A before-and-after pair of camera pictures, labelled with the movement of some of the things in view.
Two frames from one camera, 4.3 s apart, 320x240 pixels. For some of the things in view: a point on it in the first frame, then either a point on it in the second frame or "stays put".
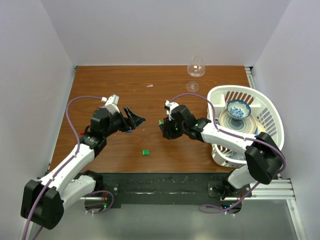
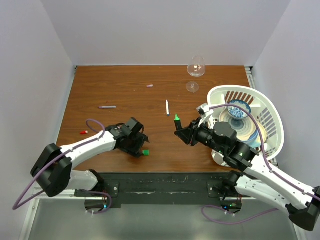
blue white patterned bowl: [238, 109] stays put
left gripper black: [132, 119] → [140, 138]
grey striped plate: [248, 124] stays put
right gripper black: [168, 133] → [189, 136]
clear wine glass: [196, 68] stays put
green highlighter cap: [145, 152] stays put
